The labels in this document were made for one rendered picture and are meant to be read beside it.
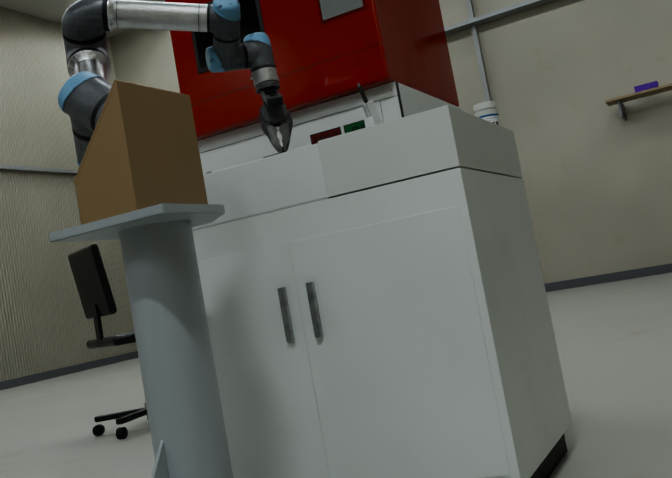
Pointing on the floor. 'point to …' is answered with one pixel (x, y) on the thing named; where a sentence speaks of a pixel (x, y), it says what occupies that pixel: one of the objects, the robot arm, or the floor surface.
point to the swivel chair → (87, 273)
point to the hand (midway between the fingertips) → (282, 149)
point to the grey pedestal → (170, 334)
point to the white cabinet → (387, 335)
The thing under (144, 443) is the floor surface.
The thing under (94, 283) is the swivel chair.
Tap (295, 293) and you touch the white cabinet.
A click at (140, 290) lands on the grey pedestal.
